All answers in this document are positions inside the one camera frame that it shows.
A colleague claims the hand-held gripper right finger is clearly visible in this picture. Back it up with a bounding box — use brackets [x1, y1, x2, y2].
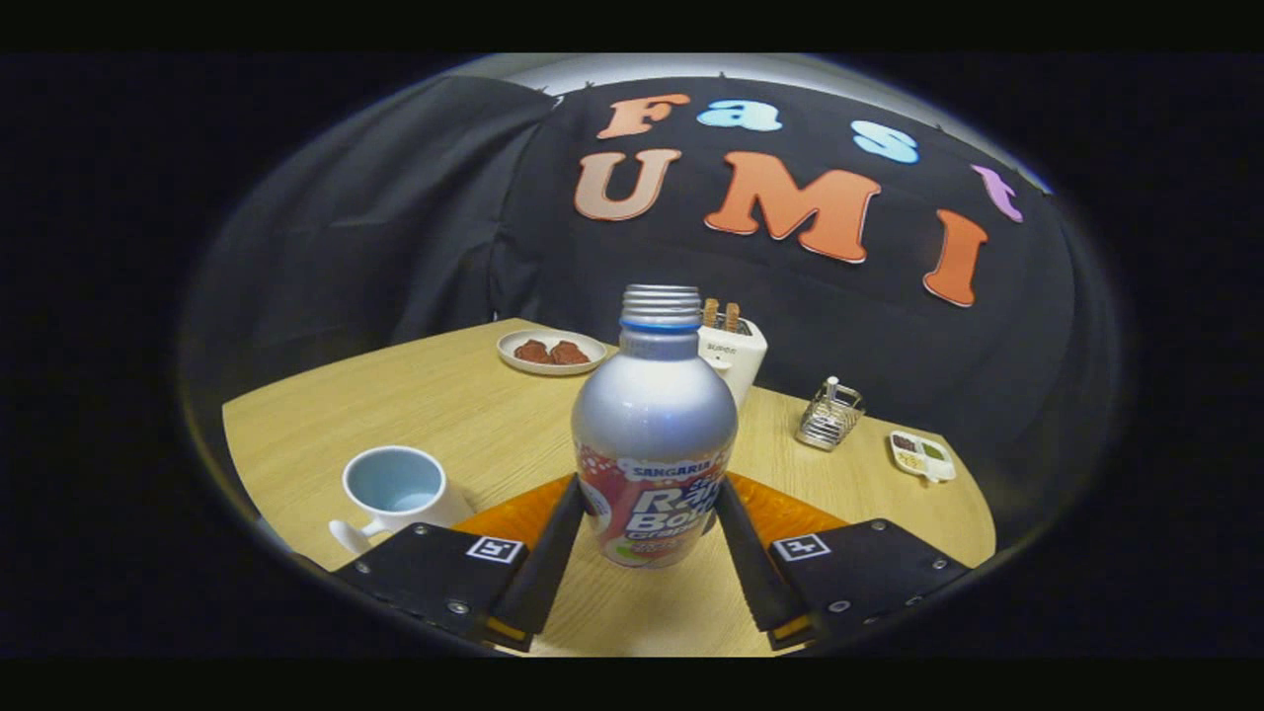
[713, 474, 974, 651]

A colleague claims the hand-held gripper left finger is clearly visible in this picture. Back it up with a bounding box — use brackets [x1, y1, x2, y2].
[331, 474, 586, 653]

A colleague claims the white cup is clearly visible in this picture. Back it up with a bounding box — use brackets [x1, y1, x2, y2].
[328, 445, 475, 556]

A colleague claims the silver juice bottle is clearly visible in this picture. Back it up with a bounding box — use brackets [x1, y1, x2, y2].
[571, 284, 740, 569]

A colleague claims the wooden table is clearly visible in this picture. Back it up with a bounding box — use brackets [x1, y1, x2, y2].
[222, 318, 996, 658]

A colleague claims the small white plate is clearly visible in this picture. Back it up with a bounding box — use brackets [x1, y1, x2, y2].
[496, 329, 608, 377]

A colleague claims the white divided dish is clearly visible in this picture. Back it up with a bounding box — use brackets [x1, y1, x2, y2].
[889, 430, 958, 485]

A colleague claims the white toaster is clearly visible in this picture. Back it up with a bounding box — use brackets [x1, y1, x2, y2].
[696, 316, 769, 411]

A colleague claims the metal wire holder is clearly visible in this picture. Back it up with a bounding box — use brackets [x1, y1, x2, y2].
[796, 383, 867, 452]

